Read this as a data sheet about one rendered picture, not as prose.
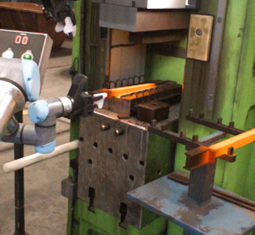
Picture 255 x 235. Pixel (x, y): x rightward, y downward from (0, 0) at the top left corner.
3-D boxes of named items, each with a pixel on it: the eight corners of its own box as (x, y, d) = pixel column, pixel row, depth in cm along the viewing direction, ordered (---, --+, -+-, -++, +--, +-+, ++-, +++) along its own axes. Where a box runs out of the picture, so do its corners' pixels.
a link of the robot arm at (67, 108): (51, 95, 155) (65, 100, 150) (60, 93, 158) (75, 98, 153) (50, 115, 157) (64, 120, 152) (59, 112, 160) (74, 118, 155)
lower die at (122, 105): (129, 117, 176) (130, 97, 174) (94, 106, 188) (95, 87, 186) (183, 100, 208) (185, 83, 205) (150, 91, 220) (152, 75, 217)
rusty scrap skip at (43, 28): (37, 58, 770) (37, 11, 745) (-22, 44, 880) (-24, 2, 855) (83, 52, 861) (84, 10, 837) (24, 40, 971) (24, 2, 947)
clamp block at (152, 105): (152, 124, 169) (154, 109, 167) (136, 119, 174) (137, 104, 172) (169, 118, 178) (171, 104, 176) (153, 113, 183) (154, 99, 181)
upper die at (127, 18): (135, 32, 166) (137, 7, 163) (98, 26, 178) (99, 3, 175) (191, 28, 197) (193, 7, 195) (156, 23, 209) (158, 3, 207)
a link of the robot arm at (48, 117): (26, 122, 149) (26, 99, 146) (50, 117, 157) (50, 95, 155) (40, 128, 144) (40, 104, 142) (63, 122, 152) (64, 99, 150)
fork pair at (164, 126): (163, 131, 133) (164, 125, 133) (150, 126, 137) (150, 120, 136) (203, 118, 149) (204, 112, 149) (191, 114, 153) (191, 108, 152)
